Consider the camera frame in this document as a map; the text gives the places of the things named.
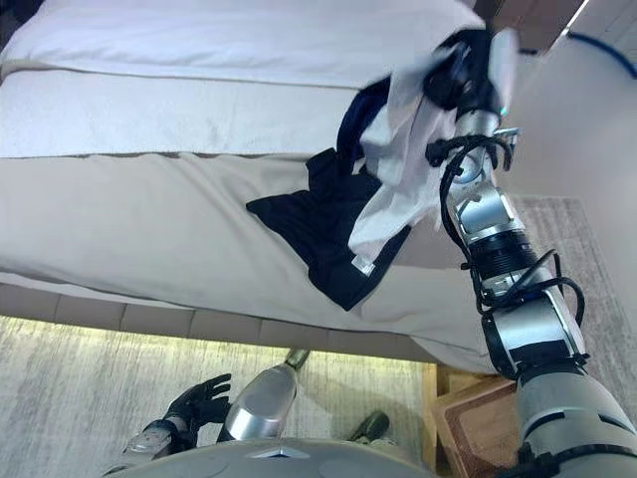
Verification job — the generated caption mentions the white duvet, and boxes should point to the white duvet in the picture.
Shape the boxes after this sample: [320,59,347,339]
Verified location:
[0,0,487,160]

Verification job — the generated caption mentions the large grey striped rug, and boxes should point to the large grey striped rug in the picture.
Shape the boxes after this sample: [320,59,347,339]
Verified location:
[0,196,637,478]

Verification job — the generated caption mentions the blue garment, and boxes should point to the blue garment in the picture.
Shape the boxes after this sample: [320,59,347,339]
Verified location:
[335,74,399,175]

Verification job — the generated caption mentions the white garment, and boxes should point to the white garment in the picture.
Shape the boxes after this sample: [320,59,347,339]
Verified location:
[345,24,522,273]

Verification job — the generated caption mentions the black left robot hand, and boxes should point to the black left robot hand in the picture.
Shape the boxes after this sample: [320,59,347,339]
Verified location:
[166,372,234,434]

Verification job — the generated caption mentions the grey robot torso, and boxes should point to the grey robot torso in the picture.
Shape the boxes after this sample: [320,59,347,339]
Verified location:
[118,437,434,478]

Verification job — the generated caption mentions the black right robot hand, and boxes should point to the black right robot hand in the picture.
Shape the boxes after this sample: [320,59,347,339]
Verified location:
[427,28,504,116]

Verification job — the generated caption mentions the light wooden bed foot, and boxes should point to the light wooden bed foot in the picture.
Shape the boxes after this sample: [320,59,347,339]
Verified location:
[421,360,499,472]

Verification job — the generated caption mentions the blue cable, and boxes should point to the blue cable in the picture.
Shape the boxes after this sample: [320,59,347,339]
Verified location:
[569,29,637,79]

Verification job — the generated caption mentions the beige bed cover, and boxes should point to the beige bed cover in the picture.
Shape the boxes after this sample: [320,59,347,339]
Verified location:
[0,151,504,374]

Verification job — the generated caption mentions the black shorts with label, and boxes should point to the black shorts with label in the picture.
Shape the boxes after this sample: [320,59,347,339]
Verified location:
[246,147,414,314]

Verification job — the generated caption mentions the grey upholstered bed base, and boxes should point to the grey upholstered bed base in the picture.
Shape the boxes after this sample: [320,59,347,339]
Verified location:
[0,283,439,364]

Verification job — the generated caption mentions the brown wicker basket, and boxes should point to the brown wicker basket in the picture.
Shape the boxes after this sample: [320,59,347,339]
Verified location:
[435,380,522,474]

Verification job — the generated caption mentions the silver right robot leg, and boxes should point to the silver right robot leg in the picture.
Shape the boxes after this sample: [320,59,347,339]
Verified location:
[347,410,392,444]

